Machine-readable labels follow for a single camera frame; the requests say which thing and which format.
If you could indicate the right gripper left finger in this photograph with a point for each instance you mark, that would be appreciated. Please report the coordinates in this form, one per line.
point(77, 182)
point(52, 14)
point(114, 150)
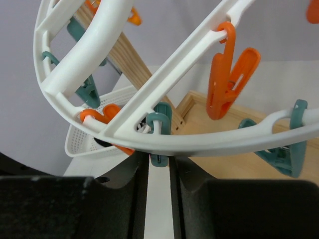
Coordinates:
point(36, 205)

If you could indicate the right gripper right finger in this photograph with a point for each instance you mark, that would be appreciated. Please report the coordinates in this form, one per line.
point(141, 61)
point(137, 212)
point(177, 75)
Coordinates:
point(204, 207)

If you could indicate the teal clothespin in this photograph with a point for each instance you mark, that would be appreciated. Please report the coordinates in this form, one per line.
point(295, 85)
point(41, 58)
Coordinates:
point(160, 122)
point(289, 159)
point(87, 92)

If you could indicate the white round clip hanger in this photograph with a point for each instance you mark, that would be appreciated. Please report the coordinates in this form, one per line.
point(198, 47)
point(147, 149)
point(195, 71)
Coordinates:
point(59, 83)

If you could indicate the wooden hanger stand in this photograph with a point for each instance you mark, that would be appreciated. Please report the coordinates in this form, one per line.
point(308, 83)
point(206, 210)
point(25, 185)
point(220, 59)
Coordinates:
point(277, 85)

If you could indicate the white perforated plastic basket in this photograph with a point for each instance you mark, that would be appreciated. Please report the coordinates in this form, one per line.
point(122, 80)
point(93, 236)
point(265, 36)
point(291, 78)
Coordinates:
point(122, 129)

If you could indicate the orange clothespin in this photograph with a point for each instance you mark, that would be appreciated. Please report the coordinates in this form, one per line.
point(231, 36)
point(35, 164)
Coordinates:
point(226, 82)
point(109, 112)

